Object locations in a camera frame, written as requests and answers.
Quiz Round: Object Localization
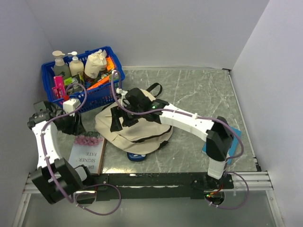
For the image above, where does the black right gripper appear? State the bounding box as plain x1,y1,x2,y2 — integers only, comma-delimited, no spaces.
110,103,143,132

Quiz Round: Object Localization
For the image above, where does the beige canvas backpack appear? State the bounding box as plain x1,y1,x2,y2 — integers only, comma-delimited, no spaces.
94,82,174,155

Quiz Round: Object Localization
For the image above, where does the pink flower cover book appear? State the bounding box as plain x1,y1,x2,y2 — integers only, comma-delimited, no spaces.
68,131,107,175

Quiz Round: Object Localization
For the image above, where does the blue shark pencil case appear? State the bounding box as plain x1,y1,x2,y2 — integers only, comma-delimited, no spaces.
127,152,147,162

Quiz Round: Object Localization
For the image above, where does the blue thin booklet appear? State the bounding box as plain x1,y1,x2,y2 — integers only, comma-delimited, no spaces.
202,124,239,162

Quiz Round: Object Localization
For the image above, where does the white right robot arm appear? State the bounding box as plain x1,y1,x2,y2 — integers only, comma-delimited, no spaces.
110,88,234,188

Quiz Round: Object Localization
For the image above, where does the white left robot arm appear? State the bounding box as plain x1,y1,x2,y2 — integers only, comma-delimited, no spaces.
27,98,94,204

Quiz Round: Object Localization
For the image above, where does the blue plastic basket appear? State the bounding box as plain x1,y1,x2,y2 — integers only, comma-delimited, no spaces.
41,45,125,117

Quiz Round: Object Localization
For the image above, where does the pink box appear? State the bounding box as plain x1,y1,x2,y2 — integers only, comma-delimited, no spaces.
52,76,65,99

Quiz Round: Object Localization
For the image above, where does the black green box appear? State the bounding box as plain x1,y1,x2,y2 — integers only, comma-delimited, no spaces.
63,74,85,95

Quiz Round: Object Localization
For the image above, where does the green pump bottle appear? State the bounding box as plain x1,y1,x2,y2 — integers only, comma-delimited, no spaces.
52,51,71,80

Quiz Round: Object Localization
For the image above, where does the orange package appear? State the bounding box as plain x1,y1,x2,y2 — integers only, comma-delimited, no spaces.
88,57,115,90

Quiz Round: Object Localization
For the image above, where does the cream pump bottle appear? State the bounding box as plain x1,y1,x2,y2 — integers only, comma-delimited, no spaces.
68,51,84,76

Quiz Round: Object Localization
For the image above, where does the beige cloth pouch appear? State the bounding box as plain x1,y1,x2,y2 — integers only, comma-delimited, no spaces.
84,49,107,79

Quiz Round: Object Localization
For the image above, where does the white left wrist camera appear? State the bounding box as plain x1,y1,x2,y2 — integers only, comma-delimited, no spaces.
62,95,80,113

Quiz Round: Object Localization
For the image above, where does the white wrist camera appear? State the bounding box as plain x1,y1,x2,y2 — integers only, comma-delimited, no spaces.
62,95,80,113
116,88,128,106

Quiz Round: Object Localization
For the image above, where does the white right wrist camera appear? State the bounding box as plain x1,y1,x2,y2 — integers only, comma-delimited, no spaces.
116,88,128,106

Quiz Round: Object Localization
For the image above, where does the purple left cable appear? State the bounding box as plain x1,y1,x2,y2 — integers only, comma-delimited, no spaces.
40,83,122,216

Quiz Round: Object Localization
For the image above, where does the aluminium rail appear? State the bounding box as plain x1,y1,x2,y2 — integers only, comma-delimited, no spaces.
22,171,274,195

